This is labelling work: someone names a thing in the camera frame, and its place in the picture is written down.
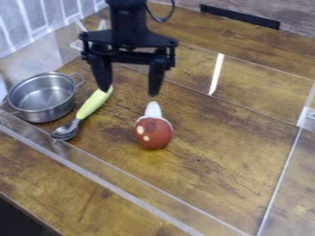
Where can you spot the clear acrylic triangle stand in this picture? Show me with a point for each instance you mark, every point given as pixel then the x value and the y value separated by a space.
pixel 78 44

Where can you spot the black strip on table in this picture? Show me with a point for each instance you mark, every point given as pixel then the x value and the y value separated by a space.
pixel 266 22

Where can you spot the clear acrylic front barrier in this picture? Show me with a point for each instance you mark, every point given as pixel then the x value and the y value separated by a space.
pixel 162 204

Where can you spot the red white plush mushroom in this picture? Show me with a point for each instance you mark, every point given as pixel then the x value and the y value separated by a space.
pixel 153 129

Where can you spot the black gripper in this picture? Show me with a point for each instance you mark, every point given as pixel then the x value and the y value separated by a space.
pixel 131 43

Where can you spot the silver metal pot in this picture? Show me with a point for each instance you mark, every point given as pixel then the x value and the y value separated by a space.
pixel 43 98

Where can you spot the spoon with green handle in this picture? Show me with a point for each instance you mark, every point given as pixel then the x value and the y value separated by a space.
pixel 67 131

